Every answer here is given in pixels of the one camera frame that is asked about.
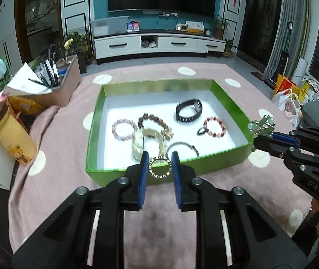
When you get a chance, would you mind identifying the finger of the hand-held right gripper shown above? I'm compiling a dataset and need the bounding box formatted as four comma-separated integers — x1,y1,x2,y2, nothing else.
253,136,317,174
271,127,319,147

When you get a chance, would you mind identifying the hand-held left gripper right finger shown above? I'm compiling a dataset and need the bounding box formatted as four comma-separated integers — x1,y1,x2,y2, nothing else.
171,151,308,269

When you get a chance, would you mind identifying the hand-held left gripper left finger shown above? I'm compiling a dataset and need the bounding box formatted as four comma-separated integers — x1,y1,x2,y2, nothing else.
11,151,149,269

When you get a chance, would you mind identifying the gold rhinestone bracelet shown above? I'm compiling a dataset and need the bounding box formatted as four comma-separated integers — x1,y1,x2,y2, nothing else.
148,155,172,178

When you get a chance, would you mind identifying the green jade bracelet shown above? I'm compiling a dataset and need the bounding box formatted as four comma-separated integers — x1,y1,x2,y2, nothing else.
247,116,276,138

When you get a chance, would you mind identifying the gold chain bracelet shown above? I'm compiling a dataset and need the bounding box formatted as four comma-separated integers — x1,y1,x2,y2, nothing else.
162,126,174,141

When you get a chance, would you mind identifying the purple bead bracelet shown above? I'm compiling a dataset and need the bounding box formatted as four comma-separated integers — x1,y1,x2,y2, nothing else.
112,118,139,141

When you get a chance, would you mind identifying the black fitness band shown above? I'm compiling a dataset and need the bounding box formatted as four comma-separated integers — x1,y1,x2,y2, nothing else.
176,99,203,124

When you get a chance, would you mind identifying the red bead bracelet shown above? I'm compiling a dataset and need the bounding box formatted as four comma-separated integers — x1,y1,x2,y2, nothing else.
203,116,227,139

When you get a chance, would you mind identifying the green cardboard box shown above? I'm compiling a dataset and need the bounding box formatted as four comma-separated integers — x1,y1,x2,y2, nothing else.
85,79,256,187

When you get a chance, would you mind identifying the white plastic bag red print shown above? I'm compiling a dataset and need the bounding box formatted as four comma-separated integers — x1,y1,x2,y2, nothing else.
271,89,301,124

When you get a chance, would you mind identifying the silver bangle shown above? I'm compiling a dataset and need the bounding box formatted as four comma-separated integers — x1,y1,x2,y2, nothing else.
166,141,200,157

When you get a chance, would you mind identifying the cream carved bangle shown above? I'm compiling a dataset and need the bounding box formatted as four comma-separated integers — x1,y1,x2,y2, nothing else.
131,127,167,160

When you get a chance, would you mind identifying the yellow paper bag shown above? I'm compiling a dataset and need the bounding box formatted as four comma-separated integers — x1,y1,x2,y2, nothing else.
299,81,315,104
273,74,300,96

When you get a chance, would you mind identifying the pink polka dot mat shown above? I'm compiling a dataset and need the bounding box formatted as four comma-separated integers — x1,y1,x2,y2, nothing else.
8,63,317,254

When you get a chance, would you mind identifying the small potted floor plant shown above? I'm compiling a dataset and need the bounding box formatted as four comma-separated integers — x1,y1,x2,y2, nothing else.
222,39,238,57

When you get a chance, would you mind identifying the grey striped curtain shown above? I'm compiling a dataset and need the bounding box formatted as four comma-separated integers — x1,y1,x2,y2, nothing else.
266,0,308,76

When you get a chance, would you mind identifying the potted plant in brown pot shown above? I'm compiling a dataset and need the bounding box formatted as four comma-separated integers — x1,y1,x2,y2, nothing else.
214,15,230,40

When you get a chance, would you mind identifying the brown pen holder box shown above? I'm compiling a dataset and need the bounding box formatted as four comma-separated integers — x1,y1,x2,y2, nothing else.
7,54,82,107

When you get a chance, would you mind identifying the yellow bottle brown lid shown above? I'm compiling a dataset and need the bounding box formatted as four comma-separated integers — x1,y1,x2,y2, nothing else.
0,101,38,166

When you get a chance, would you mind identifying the white television cabinet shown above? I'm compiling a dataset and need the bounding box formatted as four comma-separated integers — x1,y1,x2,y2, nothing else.
93,29,227,59

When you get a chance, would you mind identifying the yellow snack bag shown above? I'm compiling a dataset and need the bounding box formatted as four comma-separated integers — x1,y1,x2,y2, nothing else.
8,97,46,115

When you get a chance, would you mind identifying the white and yellow box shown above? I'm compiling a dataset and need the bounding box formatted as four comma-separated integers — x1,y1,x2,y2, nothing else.
185,20,205,33

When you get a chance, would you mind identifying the large bushy potted plant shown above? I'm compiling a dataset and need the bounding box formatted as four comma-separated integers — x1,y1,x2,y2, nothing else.
64,32,91,73

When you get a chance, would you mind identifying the white paper sheet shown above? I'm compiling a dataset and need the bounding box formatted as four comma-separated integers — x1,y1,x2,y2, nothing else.
7,62,54,96

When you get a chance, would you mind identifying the clear plastic storage box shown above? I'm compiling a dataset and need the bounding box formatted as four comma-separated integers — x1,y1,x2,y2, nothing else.
90,16,129,37

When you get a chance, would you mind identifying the brown bead bracelet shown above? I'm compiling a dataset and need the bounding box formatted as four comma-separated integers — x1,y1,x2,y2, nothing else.
137,113,167,131

